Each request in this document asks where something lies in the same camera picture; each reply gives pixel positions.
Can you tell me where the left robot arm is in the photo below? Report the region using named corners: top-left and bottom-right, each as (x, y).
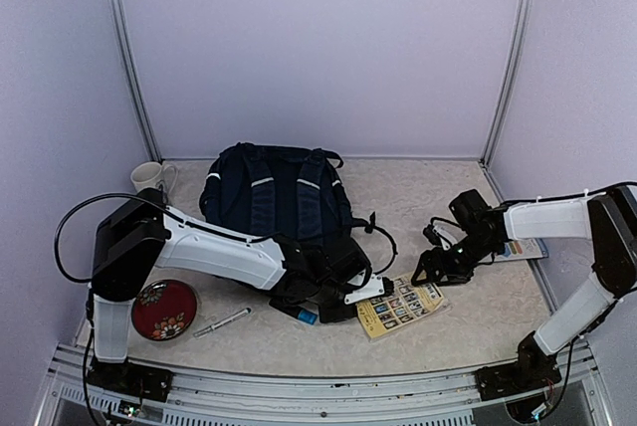
top-left (85, 189), bottom-right (385, 401)

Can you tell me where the clear plastic syringe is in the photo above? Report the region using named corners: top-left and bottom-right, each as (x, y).
top-left (193, 308), bottom-right (252, 339)

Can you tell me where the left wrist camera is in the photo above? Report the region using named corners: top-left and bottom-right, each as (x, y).
top-left (343, 273), bottom-right (394, 305)

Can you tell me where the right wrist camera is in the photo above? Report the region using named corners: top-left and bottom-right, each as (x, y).
top-left (422, 221), bottom-right (450, 250)

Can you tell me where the left aluminium frame post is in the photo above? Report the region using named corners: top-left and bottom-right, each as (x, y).
top-left (108, 0), bottom-right (163, 162)

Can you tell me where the right aluminium frame post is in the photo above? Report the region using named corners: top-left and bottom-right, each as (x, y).
top-left (480, 0), bottom-right (532, 170)

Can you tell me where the black and blue stamp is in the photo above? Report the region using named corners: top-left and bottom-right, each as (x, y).
top-left (294, 310), bottom-right (318, 325)

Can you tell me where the front aluminium rail base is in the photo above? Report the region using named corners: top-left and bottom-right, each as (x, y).
top-left (27, 341), bottom-right (619, 425)

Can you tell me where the yellow picture grid booklet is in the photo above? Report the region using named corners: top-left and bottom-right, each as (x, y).
top-left (356, 276), bottom-right (450, 340)

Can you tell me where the navy blue student backpack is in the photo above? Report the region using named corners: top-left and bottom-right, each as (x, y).
top-left (198, 142), bottom-right (377, 298)

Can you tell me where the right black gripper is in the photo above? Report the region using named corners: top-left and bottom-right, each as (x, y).
top-left (411, 233), bottom-right (501, 288)

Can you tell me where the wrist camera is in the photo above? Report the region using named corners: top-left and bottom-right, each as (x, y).
top-left (422, 221), bottom-right (450, 250)
top-left (343, 273), bottom-right (394, 305)

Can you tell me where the colourful comic booklet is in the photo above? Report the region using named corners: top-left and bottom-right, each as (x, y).
top-left (495, 239), bottom-right (548, 262)

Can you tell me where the white patterned ceramic cup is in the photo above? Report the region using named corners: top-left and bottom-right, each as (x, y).
top-left (130, 161), bottom-right (178, 194)

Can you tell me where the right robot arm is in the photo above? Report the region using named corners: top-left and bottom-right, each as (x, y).
top-left (411, 181), bottom-right (636, 401)

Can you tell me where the red floral plate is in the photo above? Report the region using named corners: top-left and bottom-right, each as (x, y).
top-left (131, 280), bottom-right (198, 341)

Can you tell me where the aluminium frame post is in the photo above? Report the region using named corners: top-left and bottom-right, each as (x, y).
top-left (480, 0), bottom-right (532, 170)
top-left (108, 0), bottom-right (163, 162)

